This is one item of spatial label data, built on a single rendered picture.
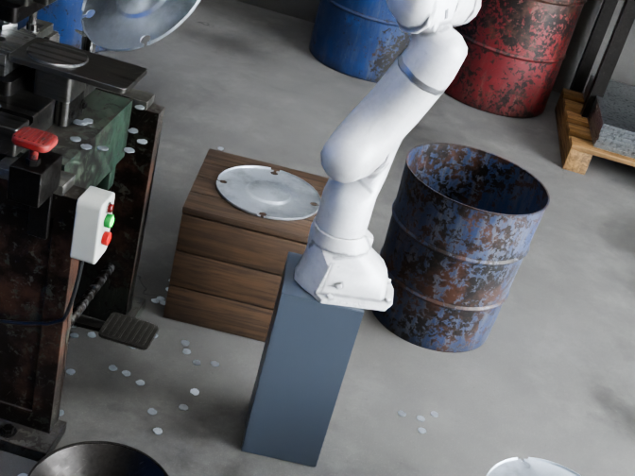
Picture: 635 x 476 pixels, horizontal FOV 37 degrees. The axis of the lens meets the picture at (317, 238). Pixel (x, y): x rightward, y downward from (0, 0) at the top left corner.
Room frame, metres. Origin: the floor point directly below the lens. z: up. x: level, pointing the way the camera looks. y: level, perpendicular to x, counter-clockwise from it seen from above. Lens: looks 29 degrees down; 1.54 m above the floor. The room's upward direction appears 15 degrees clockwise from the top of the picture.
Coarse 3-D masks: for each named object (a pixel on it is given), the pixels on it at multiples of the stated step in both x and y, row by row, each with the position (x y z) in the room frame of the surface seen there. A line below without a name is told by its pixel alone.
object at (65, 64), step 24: (24, 48) 1.83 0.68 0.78; (48, 48) 1.85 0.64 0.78; (72, 48) 1.89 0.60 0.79; (48, 72) 1.77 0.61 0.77; (72, 72) 1.78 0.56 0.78; (96, 72) 1.81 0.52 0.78; (120, 72) 1.84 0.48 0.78; (144, 72) 1.88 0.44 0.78; (48, 96) 1.79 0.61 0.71; (72, 96) 1.81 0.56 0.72; (72, 120) 1.82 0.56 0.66
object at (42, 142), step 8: (24, 128) 1.52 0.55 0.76; (32, 128) 1.53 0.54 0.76; (16, 136) 1.49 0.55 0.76; (24, 136) 1.49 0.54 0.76; (32, 136) 1.50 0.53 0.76; (40, 136) 1.51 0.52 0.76; (48, 136) 1.52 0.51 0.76; (56, 136) 1.53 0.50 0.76; (16, 144) 1.48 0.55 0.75; (24, 144) 1.48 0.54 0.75; (32, 144) 1.48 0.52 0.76; (40, 144) 1.48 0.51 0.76; (48, 144) 1.49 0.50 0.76; (56, 144) 1.52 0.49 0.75; (32, 152) 1.50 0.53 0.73; (40, 152) 1.48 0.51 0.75
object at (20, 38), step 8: (0, 32) 1.88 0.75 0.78; (8, 32) 1.89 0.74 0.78; (16, 32) 1.90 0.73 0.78; (24, 32) 1.92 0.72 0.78; (0, 40) 1.86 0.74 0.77; (8, 40) 1.85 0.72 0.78; (16, 40) 1.86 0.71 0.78; (24, 40) 1.87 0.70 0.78; (0, 48) 1.80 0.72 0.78; (8, 48) 1.81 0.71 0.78; (16, 48) 1.82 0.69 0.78; (0, 56) 1.77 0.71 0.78; (8, 56) 1.78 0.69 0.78; (0, 64) 1.77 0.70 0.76; (8, 64) 1.78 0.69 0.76; (16, 64) 1.82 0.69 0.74; (0, 72) 1.77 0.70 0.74; (8, 72) 1.79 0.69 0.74
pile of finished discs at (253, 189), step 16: (224, 176) 2.36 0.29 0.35; (240, 176) 2.38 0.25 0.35; (256, 176) 2.41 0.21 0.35; (272, 176) 2.44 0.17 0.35; (288, 176) 2.46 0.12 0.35; (224, 192) 2.27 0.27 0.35; (240, 192) 2.29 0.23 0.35; (256, 192) 2.30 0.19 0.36; (272, 192) 2.33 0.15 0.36; (288, 192) 2.35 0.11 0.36; (304, 192) 2.39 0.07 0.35; (240, 208) 2.20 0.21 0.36; (256, 208) 2.23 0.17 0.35; (272, 208) 2.25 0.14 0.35; (288, 208) 2.27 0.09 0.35; (304, 208) 2.30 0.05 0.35
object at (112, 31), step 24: (96, 0) 1.89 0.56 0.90; (120, 0) 1.86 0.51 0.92; (144, 0) 1.84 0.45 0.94; (168, 0) 1.83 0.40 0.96; (192, 0) 1.81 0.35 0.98; (96, 24) 1.84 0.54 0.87; (120, 24) 1.82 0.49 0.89; (144, 24) 1.80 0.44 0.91; (168, 24) 1.78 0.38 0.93; (120, 48) 1.76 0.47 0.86
